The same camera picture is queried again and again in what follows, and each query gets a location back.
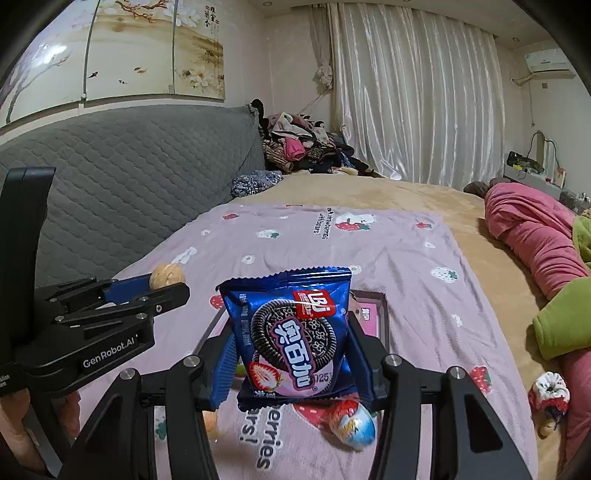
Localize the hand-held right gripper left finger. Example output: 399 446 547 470
69 323 241 480

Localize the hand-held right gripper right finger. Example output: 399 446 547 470
346 314 539 480

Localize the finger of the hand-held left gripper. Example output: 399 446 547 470
34 276 154 315
69 282 191 334

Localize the tan walnut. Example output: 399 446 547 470
151 262 186 292

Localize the shallow cardboard box pink bottom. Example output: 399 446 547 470
196 290 391 370

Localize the blue cookie packet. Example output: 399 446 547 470
217 266 363 411

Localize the person's left hand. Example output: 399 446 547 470
0 390 81 476

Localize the red foil chocolate egg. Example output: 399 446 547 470
327 399 377 450

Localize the purple strawberry printed blanket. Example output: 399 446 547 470
76 203 539 480

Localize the grey quilted headboard cover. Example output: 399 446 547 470
0 105 266 289

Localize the blue patterned cloth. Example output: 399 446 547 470
230 170 282 198

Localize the tan bed sheet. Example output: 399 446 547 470
111 173 591 480

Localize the green blanket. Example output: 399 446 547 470
533 215 591 361

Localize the pile of clothes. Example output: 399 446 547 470
252 98 375 176

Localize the dark brown cloth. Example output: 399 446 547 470
463 178 504 195

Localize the pink quilt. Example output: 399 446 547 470
484 182 591 462

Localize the grey dresser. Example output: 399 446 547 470
503 152 591 206

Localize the dark bag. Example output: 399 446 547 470
506 151 543 174

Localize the white shiny curtain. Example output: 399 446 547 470
311 2 506 183

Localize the arched mirror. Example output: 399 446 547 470
529 130 559 174

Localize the white air conditioner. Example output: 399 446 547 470
524 46 571 75

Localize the floral wall mural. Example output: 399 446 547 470
0 0 227 125

